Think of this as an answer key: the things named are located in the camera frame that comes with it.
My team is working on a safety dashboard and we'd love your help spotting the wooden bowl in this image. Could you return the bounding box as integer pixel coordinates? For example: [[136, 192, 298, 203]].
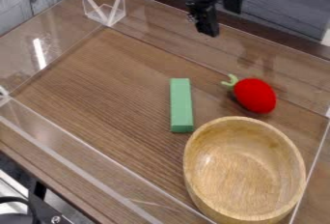
[[183, 116, 306, 224]]

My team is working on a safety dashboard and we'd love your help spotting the green rectangular block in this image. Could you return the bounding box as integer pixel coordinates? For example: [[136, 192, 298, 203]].
[[169, 78, 194, 133]]

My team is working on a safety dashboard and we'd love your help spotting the clear acrylic tray wall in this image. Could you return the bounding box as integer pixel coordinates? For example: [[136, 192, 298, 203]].
[[0, 87, 214, 224]]

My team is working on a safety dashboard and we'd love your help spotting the clear acrylic corner bracket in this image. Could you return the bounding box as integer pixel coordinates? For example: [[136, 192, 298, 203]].
[[81, 0, 127, 27]]

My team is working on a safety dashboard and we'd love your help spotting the red plush strawberry toy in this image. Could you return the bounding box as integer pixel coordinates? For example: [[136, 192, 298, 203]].
[[220, 74, 276, 114]]

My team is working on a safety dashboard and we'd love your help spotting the black table clamp mount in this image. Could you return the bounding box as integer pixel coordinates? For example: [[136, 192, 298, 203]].
[[28, 181, 73, 224]]

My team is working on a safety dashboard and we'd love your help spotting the black cable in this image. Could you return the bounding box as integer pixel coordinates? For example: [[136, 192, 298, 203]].
[[0, 196, 35, 224]]

